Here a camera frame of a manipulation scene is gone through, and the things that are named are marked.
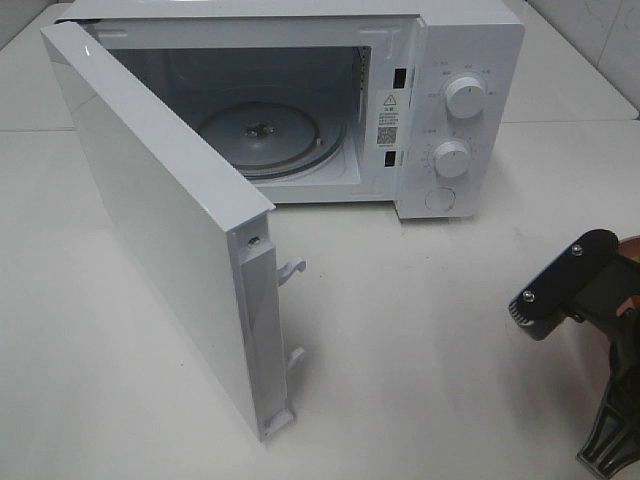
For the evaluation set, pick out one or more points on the lower white microwave knob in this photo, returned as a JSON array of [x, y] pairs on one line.
[[452, 159]]

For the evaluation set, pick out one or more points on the glass microwave turntable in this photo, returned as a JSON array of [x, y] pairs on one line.
[[266, 140]]

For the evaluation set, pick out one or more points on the upper white microwave knob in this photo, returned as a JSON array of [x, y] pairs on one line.
[[465, 96]]

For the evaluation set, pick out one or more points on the pink round plate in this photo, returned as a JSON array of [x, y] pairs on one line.
[[629, 249]]

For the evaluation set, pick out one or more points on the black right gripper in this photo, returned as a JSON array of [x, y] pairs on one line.
[[605, 292]]

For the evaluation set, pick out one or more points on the white microwave oven body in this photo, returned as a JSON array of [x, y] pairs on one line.
[[200, 57]]

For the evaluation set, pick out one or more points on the white microwave knob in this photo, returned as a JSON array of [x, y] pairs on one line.
[[452, 159], [465, 96]]

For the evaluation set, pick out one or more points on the round white door release button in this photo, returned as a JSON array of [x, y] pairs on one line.
[[440, 199]]

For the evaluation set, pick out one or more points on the white microwave door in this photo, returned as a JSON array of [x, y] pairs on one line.
[[197, 227]]

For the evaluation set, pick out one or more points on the white warning label sticker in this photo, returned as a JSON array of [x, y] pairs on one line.
[[387, 119]]

